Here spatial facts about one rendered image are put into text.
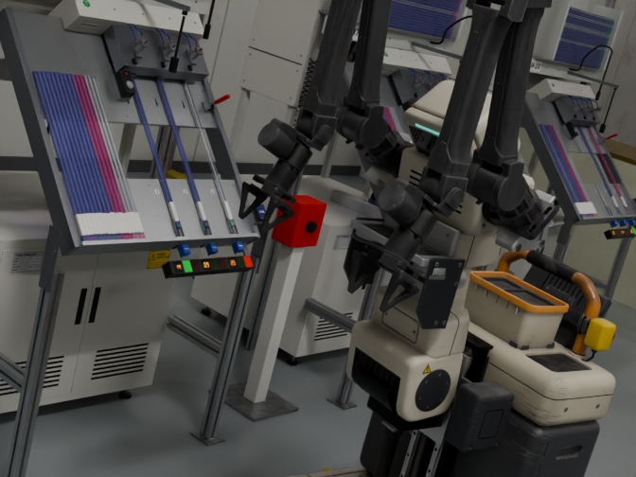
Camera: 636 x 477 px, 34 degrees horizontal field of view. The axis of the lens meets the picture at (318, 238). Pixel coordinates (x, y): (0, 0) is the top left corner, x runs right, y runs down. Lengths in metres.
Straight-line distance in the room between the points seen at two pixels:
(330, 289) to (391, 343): 1.82
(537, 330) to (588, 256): 4.42
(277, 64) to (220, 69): 2.91
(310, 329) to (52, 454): 1.34
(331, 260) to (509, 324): 1.65
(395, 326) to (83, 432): 1.34
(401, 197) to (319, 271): 2.19
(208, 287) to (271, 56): 1.02
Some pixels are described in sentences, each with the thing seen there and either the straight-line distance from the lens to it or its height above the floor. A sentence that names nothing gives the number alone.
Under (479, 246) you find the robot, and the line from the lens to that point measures 2.31.
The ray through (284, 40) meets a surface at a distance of 4.19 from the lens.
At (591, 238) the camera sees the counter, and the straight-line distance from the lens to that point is 6.93.
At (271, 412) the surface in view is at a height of 0.01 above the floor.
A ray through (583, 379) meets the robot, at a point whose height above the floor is 0.81.
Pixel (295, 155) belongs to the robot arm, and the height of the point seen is 1.15.
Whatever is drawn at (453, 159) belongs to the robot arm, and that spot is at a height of 1.28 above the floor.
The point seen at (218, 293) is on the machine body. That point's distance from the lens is 4.43.
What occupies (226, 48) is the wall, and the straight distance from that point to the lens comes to 7.08.
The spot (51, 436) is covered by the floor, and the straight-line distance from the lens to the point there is 3.33.
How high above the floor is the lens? 1.56
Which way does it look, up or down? 14 degrees down
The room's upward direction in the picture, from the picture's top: 15 degrees clockwise
